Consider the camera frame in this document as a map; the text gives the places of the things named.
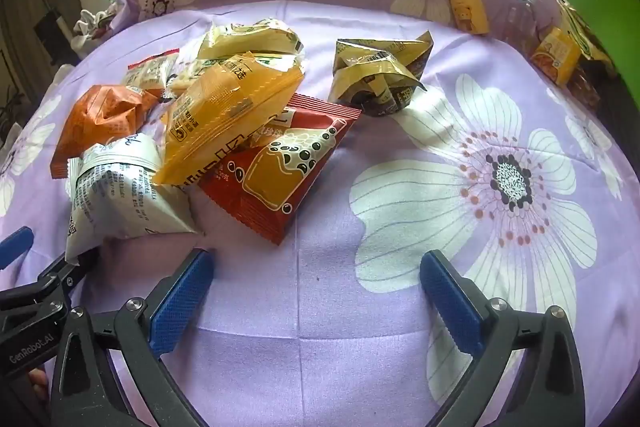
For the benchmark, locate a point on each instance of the black stand with holder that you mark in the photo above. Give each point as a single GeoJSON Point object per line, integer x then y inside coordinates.
{"type": "Point", "coordinates": [50, 24]}

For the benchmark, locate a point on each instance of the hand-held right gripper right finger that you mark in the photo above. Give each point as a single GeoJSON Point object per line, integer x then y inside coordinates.
{"type": "Point", "coordinates": [450, 307]}

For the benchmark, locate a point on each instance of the clear plastic bottle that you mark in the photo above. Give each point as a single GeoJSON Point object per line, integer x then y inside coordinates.
{"type": "Point", "coordinates": [520, 22]}

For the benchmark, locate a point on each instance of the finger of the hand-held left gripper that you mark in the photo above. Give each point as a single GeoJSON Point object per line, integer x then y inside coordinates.
{"type": "Point", "coordinates": [70, 274]}
{"type": "Point", "coordinates": [15, 247]}

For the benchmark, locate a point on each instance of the large yellow-orange snack packet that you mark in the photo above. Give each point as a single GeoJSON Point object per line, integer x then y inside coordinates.
{"type": "Point", "coordinates": [220, 122]}

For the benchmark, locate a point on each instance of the orange snack packet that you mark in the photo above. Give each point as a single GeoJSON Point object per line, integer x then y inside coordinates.
{"type": "Point", "coordinates": [95, 122]}

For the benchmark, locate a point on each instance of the small red-white cracker packet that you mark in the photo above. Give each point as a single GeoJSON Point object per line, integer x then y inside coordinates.
{"type": "Point", "coordinates": [150, 72]}

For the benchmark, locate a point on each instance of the stack of flat packets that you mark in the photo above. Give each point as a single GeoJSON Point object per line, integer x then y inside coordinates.
{"type": "Point", "coordinates": [582, 37]}

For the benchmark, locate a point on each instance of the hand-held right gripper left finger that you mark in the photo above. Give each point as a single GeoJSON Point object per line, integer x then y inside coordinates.
{"type": "Point", "coordinates": [180, 302]}

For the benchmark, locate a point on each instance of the person's left hand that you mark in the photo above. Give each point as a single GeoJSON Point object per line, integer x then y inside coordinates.
{"type": "Point", "coordinates": [39, 384]}

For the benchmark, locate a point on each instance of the yellow cracker packet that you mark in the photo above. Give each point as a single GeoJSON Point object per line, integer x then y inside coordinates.
{"type": "Point", "coordinates": [250, 39]}
{"type": "Point", "coordinates": [187, 74]}

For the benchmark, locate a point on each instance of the white printed snack packet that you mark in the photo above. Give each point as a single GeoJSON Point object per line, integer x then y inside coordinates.
{"type": "Point", "coordinates": [120, 197]}

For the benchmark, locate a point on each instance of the orange juice carton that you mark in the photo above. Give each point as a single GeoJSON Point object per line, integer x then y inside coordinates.
{"type": "Point", "coordinates": [555, 54]}

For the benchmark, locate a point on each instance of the red snack packet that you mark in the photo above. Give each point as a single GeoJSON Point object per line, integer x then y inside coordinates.
{"type": "Point", "coordinates": [280, 187]}

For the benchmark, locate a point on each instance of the purple floral bed sheet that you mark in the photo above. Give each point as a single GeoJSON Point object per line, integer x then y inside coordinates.
{"type": "Point", "coordinates": [320, 307]}

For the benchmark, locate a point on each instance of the white cloth bundle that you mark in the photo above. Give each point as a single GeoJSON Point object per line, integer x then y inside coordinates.
{"type": "Point", "coordinates": [87, 29]}

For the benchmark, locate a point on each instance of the brown gold snack packet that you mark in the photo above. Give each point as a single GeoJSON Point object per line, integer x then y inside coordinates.
{"type": "Point", "coordinates": [375, 77]}

